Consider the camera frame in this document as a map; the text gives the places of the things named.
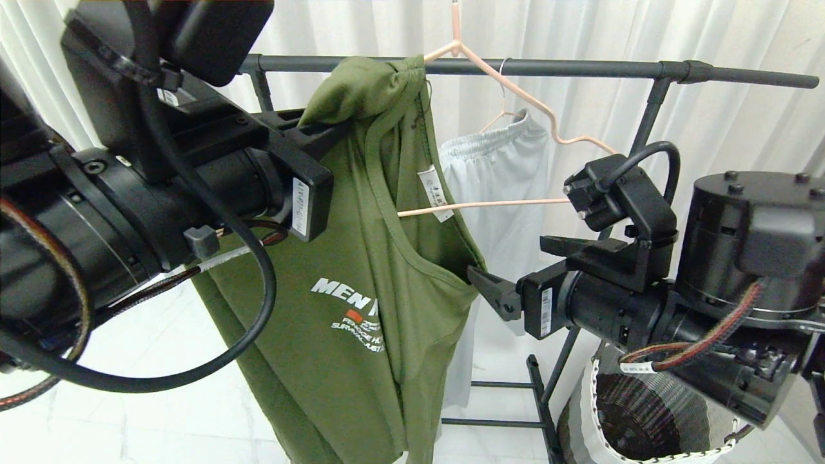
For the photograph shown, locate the pale grey shorts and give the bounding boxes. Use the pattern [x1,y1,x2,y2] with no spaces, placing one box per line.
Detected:
[438,110,552,410]

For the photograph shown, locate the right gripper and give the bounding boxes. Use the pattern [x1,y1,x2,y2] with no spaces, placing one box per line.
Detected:
[467,235,810,431]

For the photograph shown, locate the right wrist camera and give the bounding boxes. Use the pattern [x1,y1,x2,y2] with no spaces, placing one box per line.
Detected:
[563,153,679,294]

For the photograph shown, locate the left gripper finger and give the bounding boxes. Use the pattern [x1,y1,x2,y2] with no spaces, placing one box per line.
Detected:
[277,121,353,157]

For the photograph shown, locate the white laundry basket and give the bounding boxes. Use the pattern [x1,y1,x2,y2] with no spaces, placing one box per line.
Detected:
[558,342,755,464]

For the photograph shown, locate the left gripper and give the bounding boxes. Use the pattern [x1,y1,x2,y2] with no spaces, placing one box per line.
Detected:
[0,110,335,373]

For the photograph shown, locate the black clothes rack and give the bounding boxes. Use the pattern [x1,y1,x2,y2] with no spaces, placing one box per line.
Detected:
[240,55,820,464]

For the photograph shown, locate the pink clothes hanger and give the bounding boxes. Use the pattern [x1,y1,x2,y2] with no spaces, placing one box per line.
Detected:
[396,0,618,218]
[480,58,529,133]

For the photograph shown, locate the green garment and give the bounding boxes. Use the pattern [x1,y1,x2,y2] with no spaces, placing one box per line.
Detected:
[192,55,487,464]

